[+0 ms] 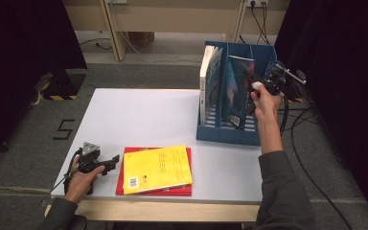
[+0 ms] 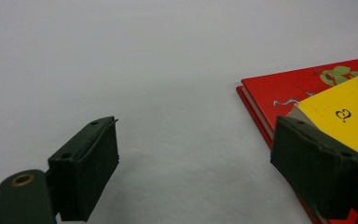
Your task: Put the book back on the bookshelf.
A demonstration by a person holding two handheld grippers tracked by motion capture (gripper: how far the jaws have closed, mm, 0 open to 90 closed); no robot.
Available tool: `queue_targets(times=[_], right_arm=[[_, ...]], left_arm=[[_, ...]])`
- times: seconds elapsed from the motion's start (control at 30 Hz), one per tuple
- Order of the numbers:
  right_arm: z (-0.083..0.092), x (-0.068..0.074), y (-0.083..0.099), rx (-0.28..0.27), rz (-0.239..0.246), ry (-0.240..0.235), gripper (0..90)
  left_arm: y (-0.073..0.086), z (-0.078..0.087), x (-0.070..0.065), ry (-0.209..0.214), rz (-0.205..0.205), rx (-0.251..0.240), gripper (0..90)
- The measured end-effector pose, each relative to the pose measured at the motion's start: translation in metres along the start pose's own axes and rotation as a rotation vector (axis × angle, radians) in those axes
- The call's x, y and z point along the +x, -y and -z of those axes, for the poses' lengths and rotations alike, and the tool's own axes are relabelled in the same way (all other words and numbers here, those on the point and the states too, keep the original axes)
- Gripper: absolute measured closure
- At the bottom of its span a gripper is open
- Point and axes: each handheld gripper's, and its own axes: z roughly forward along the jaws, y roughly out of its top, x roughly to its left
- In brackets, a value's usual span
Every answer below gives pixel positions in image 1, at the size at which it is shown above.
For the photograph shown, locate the cardboard box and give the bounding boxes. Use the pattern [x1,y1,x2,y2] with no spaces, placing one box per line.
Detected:
[127,32,155,48]

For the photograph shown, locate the person's left hand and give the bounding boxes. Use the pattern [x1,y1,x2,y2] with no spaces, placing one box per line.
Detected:
[64,156,105,205]

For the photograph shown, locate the white wall power outlet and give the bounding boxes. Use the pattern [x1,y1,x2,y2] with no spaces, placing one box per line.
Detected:
[246,0,269,8]

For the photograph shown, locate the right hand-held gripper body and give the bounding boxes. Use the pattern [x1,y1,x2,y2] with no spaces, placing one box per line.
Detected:
[262,61,308,97]

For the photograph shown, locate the stand base with hazard tape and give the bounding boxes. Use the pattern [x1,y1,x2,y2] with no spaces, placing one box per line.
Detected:
[33,68,88,104]
[282,68,307,104]

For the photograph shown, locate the yellow book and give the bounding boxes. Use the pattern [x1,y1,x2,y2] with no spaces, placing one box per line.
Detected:
[122,144,195,196]

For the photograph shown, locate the thin black floor cable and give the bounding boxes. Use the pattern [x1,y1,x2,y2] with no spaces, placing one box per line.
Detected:
[78,37,113,52]

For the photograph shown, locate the blue plastic file rack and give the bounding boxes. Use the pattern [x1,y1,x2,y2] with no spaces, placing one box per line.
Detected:
[195,40,278,148]

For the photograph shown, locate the black plugged-in power cables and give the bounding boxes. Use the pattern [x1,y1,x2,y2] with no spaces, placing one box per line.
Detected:
[239,2,272,46]

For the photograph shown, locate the person's right hand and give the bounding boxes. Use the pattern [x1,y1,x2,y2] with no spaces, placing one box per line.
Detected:
[250,80,284,121]

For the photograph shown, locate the red hardcover book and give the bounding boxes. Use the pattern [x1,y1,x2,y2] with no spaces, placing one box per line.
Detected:
[115,147,194,197]

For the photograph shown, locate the black floor cables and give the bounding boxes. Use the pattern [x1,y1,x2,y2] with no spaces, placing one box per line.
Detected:
[277,106,355,230]

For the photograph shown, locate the black curtain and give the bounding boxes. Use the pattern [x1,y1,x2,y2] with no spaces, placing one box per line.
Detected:
[273,0,368,228]
[0,0,88,172]

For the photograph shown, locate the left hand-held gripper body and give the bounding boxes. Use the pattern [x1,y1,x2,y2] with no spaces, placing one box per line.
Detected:
[75,141,105,174]

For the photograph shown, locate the left gripper thin black cable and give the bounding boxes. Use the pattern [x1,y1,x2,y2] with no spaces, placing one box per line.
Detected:
[50,151,80,194]

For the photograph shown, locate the white floor cable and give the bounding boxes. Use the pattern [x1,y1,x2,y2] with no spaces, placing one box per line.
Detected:
[119,30,204,63]

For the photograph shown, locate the right gripper thick black cable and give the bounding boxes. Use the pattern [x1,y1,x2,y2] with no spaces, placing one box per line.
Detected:
[277,94,291,138]

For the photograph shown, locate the dark blue book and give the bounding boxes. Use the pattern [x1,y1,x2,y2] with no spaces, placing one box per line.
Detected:
[221,55,257,131]

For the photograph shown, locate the beige wooden desk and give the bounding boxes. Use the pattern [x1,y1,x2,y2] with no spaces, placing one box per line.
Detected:
[61,0,291,61]

